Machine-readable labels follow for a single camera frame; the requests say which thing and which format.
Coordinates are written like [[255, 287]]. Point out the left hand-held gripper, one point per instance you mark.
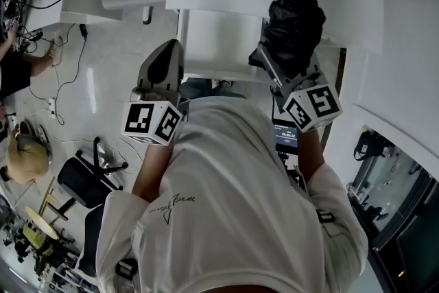
[[144, 120]]

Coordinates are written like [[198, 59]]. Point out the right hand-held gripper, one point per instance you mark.
[[315, 106]]

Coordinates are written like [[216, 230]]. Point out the white drawer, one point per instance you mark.
[[219, 41]]

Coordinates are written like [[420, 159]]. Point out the person's right forearm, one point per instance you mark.
[[310, 154]]

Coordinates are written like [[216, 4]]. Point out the person's left forearm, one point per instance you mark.
[[151, 171]]

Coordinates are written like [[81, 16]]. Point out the person's blue jeans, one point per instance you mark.
[[199, 87]]

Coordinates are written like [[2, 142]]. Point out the person's black white shoe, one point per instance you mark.
[[226, 82]]

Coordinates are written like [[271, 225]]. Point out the black display device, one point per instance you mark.
[[286, 137]]

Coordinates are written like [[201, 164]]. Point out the black power adapter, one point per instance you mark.
[[83, 31]]

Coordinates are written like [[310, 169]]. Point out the white power strip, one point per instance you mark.
[[51, 104]]

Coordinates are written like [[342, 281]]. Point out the black office chair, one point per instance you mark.
[[82, 182]]

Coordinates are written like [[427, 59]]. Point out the person's white shirt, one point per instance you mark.
[[233, 209]]

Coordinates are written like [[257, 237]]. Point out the round wooden stool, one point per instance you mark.
[[41, 223]]

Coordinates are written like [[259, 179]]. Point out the yellow-green plastic object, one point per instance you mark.
[[32, 236]]

